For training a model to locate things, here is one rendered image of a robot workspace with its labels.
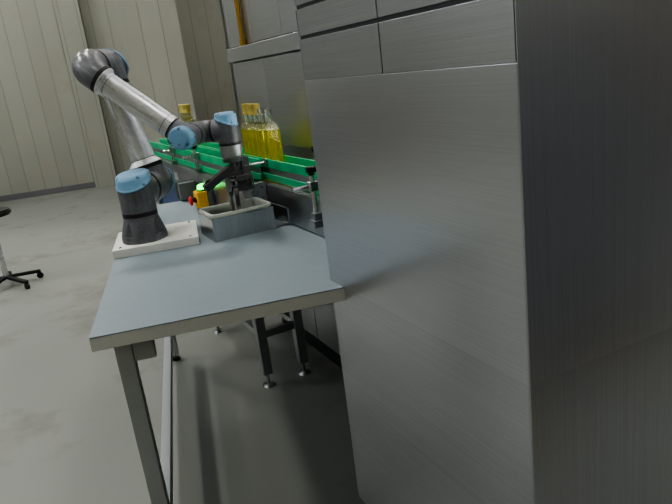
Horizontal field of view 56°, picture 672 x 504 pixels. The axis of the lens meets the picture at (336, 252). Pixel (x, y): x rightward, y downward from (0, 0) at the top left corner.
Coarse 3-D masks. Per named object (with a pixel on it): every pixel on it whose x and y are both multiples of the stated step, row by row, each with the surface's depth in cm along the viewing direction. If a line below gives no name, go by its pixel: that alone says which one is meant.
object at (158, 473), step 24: (120, 360) 149; (168, 360) 259; (168, 384) 238; (144, 408) 153; (168, 408) 220; (144, 432) 155; (168, 432) 205; (144, 456) 156; (168, 456) 192; (168, 480) 180
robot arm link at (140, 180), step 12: (144, 168) 214; (120, 180) 207; (132, 180) 206; (144, 180) 208; (156, 180) 217; (120, 192) 208; (132, 192) 207; (144, 192) 209; (156, 192) 215; (120, 204) 211; (132, 204) 208; (144, 204) 209
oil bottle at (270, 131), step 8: (264, 128) 233; (272, 128) 233; (264, 136) 235; (272, 136) 234; (280, 136) 236; (264, 144) 237; (272, 144) 235; (280, 144) 236; (264, 152) 239; (272, 152) 235; (280, 152) 237; (280, 160) 237
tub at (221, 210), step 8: (256, 200) 229; (264, 200) 223; (208, 208) 224; (216, 208) 226; (224, 208) 227; (248, 208) 214; (256, 208) 215; (208, 216) 211; (216, 216) 210; (224, 216) 212
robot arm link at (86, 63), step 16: (80, 64) 200; (96, 64) 200; (80, 80) 202; (96, 80) 199; (112, 80) 201; (112, 96) 201; (128, 96) 200; (144, 96) 202; (144, 112) 201; (160, 112) 201; (160, 128) 202; (176, 128) 199; (192, 128) 204; (176, 144) 200; (192, 144) 203
